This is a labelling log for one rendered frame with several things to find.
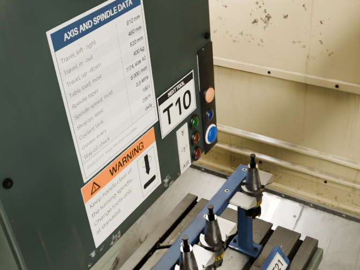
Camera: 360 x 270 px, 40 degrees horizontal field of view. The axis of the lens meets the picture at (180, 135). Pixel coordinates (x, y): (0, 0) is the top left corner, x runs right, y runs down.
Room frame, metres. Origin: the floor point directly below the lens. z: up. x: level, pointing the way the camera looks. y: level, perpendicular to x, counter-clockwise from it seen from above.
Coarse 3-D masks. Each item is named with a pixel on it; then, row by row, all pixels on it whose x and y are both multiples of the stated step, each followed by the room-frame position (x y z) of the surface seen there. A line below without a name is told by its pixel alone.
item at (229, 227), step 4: (216, 216) 0.93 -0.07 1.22; (220, 220) 0.92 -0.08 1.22; (224, 220) 0.91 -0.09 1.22; (228, 220) 0.91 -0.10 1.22; (220, 224) 0.90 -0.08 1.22; (224, 224) 0.90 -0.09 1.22; (228, 224) 0.90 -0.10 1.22; (232, 224) 0.90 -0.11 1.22; (236, 224) 0.90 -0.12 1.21; (220, 228) 0.89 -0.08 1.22; (224, 228) 0.89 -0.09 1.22; (228, 228) 0.88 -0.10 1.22; (232, 228) 0.88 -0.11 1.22; (236, 228) 0.88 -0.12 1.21; (224, 232) 0.87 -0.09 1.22; (228, 232) 0.87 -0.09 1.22; (232, 232) 0.87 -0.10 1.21; (228, 236) 0.86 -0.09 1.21
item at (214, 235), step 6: (210, 222) 0.84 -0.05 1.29; (216, 222) 0.84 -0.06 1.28; (210, 228) 0.84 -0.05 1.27; (216, 228) 0.84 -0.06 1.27; (204, 234) 0.85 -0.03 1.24; (210, 234) 0.83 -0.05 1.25; (216, 234) 0.83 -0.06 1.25; (204, 240) 0.84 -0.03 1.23; (210, 240) 0.83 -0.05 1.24; (216, 240) 0.83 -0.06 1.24
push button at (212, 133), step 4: (212, 128) 0.72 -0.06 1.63; (216, 128) 0.73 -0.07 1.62; (208, 132) 0.71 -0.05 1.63; (212, 132) 0.72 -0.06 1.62; (216, 132) 0.73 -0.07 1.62; (208, 136) 0.71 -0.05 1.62; (212, 136) 0.71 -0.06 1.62; (216, 136) 0.73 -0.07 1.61; (208, 140) 0.71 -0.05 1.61; (212, 140) 0.71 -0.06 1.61
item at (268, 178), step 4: (260, 172) 1.09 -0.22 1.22; (264, 172) 1.09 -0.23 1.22; (260, 176) 1.07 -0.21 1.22; (264, 176) 1.07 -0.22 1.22; (268, 176) 1.07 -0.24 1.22; (272, 176) 1.07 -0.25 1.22; (264, 180) 1.05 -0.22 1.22; (268, 180) 1.05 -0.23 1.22; (272, 180) 1.05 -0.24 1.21; (268, 184) 1.04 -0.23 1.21
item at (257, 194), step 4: (260, 180) 1.05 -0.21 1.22; (244, 184) 1.04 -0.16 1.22; (264, 184) 1.03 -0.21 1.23; (244, 188) 1.02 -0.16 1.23; (260, 188) 1.01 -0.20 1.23; (244, 192) 1.01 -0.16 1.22; (248, 192) 1.00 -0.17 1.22; (252, 192) 1.00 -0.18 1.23; (256, 192) 1.00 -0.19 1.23; (260, 192) 1.00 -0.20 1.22; (256, 196) 1.00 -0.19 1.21; (260, 196) 1.00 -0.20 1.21
